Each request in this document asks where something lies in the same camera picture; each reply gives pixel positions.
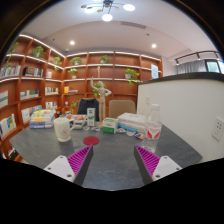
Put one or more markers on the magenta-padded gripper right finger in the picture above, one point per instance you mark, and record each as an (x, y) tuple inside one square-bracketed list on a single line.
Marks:
[(165, 166)]

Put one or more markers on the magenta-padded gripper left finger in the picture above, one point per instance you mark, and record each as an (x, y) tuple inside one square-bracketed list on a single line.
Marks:
[(58, 166)]

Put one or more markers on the clear water bottle red label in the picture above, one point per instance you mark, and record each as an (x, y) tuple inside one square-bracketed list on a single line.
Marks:
[(153, 130)]

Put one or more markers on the cream printed mug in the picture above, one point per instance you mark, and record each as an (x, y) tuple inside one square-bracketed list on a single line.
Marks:
[(63, 130)]

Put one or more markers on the small round printed badge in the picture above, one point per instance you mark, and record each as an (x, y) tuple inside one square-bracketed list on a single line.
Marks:
[(139, 135), (86, 128), (131, 133), (120, 130), (95, 129)]

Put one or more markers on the flat round red coaster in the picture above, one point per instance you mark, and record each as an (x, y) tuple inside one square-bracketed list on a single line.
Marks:
[(91, 140)]

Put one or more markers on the colourful book stack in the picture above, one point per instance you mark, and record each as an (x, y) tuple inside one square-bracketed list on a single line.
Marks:
[(41, 120)]

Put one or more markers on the tall green white carton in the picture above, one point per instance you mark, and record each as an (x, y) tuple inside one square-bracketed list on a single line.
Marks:
[(91, 117)]

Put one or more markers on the low green white box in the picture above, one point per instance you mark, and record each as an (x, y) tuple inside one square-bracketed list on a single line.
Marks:
[(110, 126)]

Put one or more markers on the dark blue chair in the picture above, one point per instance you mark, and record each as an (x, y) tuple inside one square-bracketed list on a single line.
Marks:
[(86, 106)]

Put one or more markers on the beige chair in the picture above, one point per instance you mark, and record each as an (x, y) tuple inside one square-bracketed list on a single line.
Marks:
[(121, 108)]

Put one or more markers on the grey curtain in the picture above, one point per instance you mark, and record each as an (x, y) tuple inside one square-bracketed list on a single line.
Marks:
[(190, 66)]

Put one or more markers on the window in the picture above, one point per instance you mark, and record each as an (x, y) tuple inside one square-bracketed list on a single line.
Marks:
[(213, 66)]

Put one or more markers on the recessed ceiling light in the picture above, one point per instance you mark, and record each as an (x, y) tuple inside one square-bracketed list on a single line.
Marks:
[(153, 46), (72, 42)]

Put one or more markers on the ceiling air vent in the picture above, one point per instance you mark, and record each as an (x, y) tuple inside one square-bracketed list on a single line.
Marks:
[(133, 25)]

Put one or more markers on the branched ceiling lamp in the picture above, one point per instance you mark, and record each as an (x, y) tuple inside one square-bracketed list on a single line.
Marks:
[(107, 13)]

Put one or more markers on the white wall socket plate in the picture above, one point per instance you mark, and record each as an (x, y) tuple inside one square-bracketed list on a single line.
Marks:
[(218, 128)]

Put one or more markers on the white wall switch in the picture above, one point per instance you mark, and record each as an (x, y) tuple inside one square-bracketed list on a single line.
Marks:
[(147, 100)]

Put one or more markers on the wooden wall shelf unit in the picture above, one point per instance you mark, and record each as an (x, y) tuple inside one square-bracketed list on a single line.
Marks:
[(33, 87)]

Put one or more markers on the dark curtain rail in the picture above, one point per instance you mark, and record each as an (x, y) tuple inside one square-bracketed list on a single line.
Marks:
[(196, 53)]

